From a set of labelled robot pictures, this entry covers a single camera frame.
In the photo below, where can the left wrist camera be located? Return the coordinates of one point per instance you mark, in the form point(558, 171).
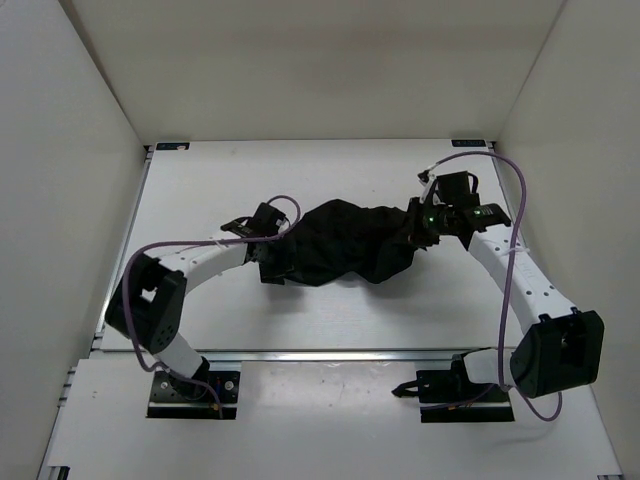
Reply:
point(265, 222)

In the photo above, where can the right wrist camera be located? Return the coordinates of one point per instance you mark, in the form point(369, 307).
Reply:
point(459, 189)

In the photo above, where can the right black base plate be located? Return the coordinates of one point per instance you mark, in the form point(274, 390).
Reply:
point(448, 396)

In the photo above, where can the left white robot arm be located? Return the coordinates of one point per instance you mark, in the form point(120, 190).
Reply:
point(147, 305)

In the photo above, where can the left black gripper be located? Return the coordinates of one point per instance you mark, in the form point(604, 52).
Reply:
point(271, 273)

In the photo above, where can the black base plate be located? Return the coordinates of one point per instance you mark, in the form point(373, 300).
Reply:
point(170, 398)
point(448, 396)

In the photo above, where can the aluminium front rail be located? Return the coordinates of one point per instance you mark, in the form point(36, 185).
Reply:
point(334, 356)

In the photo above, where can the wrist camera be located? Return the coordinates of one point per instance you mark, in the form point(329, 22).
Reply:
point(265, 222)
point(459, 189)

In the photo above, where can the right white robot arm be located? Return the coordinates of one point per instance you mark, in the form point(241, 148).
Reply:
point(561, 345)

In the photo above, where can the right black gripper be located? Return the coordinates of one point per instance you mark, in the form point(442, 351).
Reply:
point(420, 240)

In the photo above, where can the left blue corner sticker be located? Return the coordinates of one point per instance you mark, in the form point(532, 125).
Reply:
point(172, 146)

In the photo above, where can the black skirt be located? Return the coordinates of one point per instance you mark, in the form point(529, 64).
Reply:
point(339, 238)

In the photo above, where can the blue corner sticker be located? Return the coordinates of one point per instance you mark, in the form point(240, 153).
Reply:
point(468, 143)
point(172, 146)

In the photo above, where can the right blue corner sticker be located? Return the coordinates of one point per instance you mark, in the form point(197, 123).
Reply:
point(468, 143)

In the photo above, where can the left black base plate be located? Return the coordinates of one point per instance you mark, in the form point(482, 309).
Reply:
point(170, 398)

